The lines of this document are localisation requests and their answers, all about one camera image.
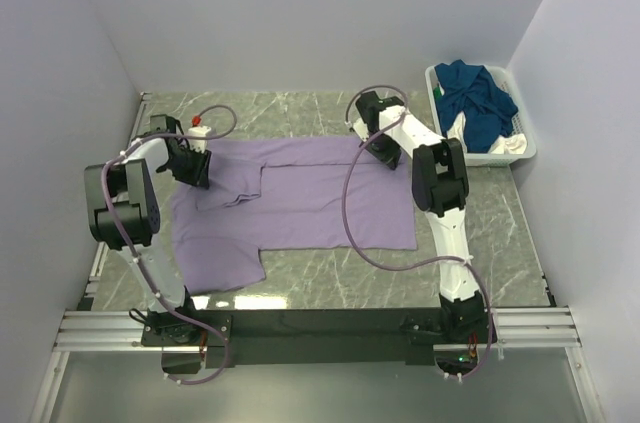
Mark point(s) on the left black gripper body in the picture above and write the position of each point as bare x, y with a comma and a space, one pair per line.
192, 169

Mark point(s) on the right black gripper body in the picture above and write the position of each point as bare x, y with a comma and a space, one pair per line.
386, 153

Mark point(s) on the purple t shirt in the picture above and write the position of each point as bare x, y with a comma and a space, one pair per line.
286, 194

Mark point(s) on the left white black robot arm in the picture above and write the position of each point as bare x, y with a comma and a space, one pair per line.
124, 214

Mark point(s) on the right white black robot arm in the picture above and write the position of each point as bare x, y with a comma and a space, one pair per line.
439, 188

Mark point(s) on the white laundry basket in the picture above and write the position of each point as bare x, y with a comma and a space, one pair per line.
520, 122

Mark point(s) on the blue t shirt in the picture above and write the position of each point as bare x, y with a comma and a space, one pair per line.
470, 90

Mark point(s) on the white cloth in basket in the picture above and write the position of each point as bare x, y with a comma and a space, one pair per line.
515, 144

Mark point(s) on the black base beam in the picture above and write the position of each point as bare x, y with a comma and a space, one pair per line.
285, 336

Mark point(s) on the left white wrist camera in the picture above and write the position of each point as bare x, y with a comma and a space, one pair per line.
198, 134

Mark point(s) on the aluminium rail frame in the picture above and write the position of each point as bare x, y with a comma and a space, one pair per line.
98, 372

